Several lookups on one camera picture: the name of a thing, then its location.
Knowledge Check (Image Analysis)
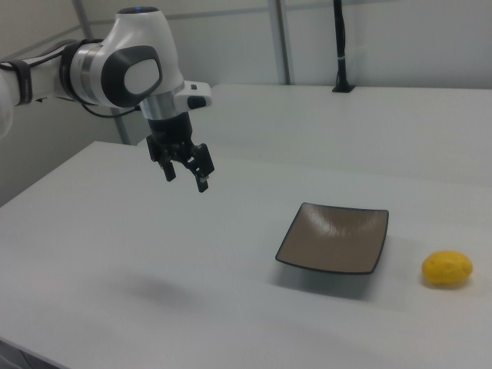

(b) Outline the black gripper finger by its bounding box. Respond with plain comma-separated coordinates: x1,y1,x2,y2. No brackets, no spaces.
159,155,178,183
183,155,211,194

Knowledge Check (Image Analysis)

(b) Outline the black velcro strap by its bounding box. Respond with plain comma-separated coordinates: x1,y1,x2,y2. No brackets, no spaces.
1,59,36,106

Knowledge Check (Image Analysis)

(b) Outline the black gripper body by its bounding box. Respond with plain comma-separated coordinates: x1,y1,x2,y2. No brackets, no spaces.
145,111,214,176

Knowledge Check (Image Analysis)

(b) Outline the yellow potato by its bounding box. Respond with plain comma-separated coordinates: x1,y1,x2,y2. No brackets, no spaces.
421,250,474,288

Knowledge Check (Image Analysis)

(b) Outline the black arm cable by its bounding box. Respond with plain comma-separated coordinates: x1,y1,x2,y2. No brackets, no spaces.
81,100,141,118

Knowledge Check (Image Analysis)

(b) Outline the brown square ceramic plate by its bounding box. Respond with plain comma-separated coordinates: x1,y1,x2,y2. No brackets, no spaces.
274,201,390,275

